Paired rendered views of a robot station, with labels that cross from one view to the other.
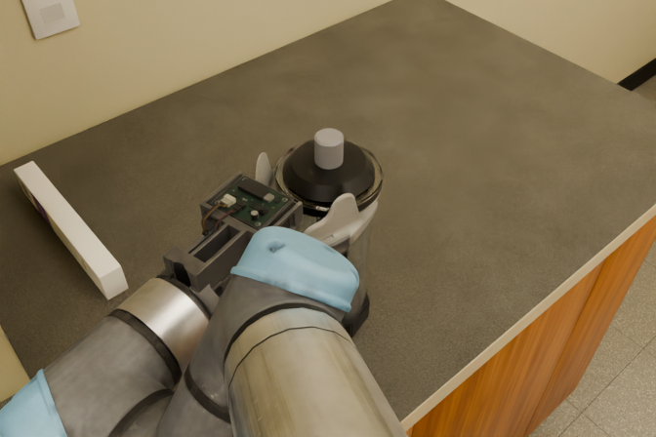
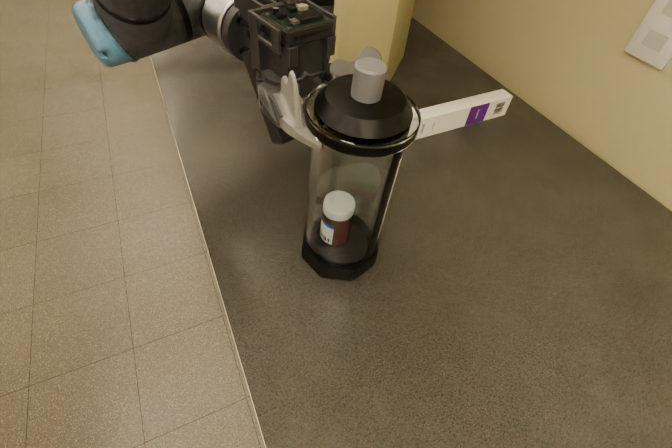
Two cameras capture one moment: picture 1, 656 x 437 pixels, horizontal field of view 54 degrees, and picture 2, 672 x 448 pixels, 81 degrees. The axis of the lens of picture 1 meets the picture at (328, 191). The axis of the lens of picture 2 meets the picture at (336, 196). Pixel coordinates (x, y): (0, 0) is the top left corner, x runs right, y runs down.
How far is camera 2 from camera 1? 64 cm
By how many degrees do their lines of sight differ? 66
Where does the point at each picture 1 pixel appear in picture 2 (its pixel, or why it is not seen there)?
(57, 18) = (652, 47)
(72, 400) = not seen: outside the picture
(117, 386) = not seen: outside the picture
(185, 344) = (208, 11)
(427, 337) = (283, 325)
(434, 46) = not seen: outside the picture
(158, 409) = not seen: outside the picture
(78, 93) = (605, 117)
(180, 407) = not seen: outside the picture
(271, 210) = (280, 21)
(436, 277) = (355, 367)
